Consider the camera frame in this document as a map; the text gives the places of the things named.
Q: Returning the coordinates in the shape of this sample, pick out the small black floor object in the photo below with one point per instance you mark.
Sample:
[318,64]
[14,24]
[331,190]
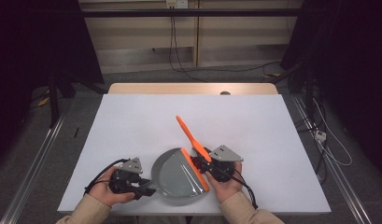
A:
[76,132]

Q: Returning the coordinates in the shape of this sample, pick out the white wall socket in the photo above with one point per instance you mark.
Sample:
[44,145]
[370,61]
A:
[176,3]

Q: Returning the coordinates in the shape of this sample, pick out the grey dustpan with orange edge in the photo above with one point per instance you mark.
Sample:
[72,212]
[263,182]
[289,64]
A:
[176,177]

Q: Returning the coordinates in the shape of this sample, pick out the black metal stand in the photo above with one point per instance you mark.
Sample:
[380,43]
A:
[309,93]
[53,102]

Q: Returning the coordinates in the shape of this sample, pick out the person's left hand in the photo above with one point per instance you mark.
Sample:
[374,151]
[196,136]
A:
[107,196]

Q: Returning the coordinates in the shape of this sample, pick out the black curtain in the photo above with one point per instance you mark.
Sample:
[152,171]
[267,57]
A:
[350,62]
[23,46]

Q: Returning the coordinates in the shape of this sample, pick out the orange brush with grey bristles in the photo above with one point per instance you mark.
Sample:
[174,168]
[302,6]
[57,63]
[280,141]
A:
[191,138]

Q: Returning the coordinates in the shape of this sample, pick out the white power adapter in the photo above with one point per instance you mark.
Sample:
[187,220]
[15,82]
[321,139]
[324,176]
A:
[320,135]

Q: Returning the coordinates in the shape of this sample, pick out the black horizontal bar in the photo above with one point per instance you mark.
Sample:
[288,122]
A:
[210,12]

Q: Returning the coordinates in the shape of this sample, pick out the aluminium floor rail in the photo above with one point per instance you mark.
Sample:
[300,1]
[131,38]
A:
[342,180]
[33,174]

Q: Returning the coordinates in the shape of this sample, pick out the wooden table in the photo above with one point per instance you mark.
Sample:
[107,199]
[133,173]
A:
[191,88]

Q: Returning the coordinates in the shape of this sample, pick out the yellow floor tape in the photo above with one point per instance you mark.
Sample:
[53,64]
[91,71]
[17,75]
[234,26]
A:
[44,101]

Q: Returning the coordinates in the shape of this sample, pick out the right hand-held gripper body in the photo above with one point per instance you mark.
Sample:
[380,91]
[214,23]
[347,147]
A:
[224,154]

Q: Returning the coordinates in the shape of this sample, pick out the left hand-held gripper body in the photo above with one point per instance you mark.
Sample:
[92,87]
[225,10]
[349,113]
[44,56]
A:
[132,166]

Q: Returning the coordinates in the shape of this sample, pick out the person's right hand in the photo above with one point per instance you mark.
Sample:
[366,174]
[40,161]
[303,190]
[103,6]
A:
[227,189]

